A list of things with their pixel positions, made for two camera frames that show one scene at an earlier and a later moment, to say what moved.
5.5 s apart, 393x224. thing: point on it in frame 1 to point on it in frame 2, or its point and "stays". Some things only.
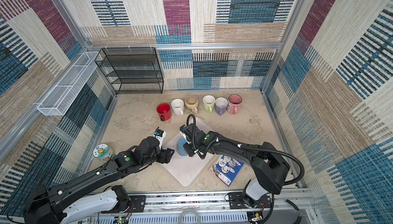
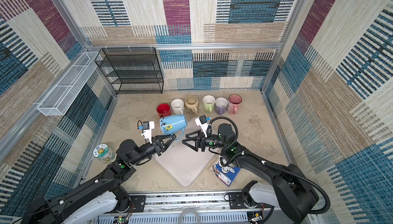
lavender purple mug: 221,104 stays
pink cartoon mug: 234,105 stays
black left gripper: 164,159 to 157,144
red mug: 164,111 stays
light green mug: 209,101 stays
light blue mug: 180,149 to 171,125
